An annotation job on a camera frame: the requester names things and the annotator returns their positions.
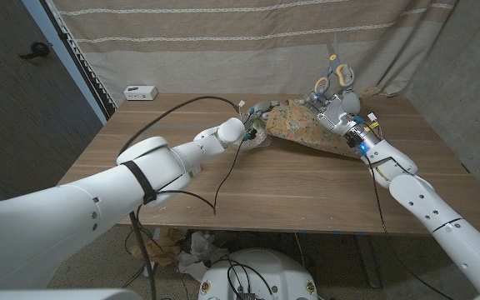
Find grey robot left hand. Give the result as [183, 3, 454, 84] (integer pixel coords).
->
[243, 99, 281, 131]

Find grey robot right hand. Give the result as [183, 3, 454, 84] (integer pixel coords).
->
[298, 90, 379, 151]

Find floral patterned cloth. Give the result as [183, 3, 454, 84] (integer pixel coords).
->
[264, 85, 383, 159]

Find orange handled scissors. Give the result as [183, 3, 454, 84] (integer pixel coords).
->
[313, 32, 355, 99]

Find crumpled white paper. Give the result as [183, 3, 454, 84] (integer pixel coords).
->
[176, 231, 231, 283]

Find crumpled brown paper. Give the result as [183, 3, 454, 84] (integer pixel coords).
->
[129, 227, 186, 268]

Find bag of white candies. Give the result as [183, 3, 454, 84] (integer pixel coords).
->
[233, 120, 273, 152]

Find beige striped curtain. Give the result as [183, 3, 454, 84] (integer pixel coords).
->
[50, 0, 460, 108]

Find white power strip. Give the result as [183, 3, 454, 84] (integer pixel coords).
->
[123, 85, 159, 102]

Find grey table leg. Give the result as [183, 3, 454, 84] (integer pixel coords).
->
[354, 232, 383, 289]

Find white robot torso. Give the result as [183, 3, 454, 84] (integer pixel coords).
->
[197, 247, 319, 300]

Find dark wooden door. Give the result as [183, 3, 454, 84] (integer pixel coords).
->
[0, 0, 104, 203]

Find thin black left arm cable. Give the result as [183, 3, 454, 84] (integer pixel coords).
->
[156, 132, 249, 217]

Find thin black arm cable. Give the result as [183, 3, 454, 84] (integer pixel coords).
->
[367, 156, 458, 300]
[156, 132, 249, 217]

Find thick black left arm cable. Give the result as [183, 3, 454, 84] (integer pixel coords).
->
[117, 95, 243, 158]

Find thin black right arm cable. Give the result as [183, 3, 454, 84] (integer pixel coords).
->
[367, 156, 458, 300]

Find black torso cables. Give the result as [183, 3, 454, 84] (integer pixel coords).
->
[221, 256, 275, 300]

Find black curtain frame pole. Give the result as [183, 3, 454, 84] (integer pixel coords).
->
[39, 0, 118, 122]

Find black door handle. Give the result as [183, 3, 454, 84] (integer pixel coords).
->
[18, 41, 51, 60]

